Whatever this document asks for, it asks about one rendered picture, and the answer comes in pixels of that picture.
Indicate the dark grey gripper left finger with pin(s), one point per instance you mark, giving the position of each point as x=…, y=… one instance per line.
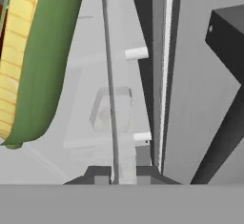
x=95, y=174

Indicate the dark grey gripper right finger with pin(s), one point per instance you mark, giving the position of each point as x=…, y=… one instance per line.
x=149, y=174

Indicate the grey fridge freezer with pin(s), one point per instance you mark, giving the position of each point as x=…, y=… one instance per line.
x=197, y=85

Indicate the yellow corn with green husk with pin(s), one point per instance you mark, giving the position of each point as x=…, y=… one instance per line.
x=44, y=62

